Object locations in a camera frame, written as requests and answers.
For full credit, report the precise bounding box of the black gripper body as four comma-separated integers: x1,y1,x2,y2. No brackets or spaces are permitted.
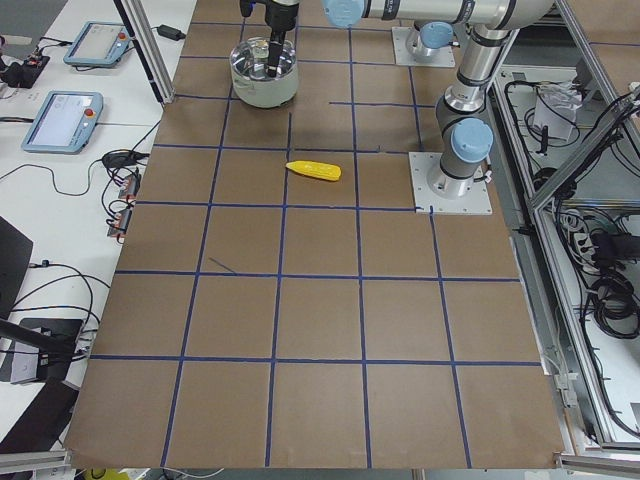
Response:
239,0,299,31

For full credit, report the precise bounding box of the glass pot lid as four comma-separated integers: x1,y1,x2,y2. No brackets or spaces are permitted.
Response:
229,37,297,82

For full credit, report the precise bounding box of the white pot with steel rim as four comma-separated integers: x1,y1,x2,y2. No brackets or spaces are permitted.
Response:
231,65,299,109

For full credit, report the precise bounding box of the yellow corn cob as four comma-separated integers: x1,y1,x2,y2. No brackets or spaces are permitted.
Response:
285,160,342,182

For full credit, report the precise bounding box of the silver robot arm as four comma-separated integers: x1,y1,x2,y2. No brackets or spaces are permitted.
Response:
262,0,516,78
426,0,552,200

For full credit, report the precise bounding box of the black power adapter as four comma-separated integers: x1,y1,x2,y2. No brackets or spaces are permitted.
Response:
157,25,186,41

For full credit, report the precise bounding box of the far blue teach pendant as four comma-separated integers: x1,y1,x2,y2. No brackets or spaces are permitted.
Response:
63,21,131,68

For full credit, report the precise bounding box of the blue teach pendant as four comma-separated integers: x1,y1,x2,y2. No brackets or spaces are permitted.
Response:
63,21,131,68
21,91,104,154

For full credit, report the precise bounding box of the near blue teach pendant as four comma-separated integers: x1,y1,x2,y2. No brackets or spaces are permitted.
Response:
21,91,104,154

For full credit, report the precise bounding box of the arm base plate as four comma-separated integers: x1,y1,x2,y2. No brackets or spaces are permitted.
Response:
409,152,493,215
392,22,455,68

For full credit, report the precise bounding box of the aluminium frame post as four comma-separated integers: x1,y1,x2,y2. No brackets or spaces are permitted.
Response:
113,0,175,105

